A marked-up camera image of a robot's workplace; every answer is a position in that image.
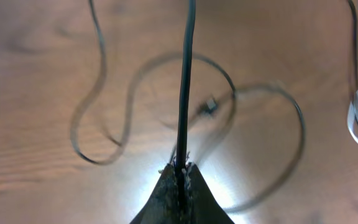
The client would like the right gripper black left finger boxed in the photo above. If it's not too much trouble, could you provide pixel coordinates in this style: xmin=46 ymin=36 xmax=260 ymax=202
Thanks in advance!
xmin=130 ymin=164 xmax=179 ymax=224

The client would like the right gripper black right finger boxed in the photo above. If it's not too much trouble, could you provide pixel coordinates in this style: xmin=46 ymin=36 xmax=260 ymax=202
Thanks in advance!
xmin=186 ymin=163 xmax=234 ymax=224

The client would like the black thin usb cable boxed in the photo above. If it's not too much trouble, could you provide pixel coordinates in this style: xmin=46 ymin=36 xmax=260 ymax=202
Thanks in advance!
xmin=69 ymin=0 xmax=306 ymax=214

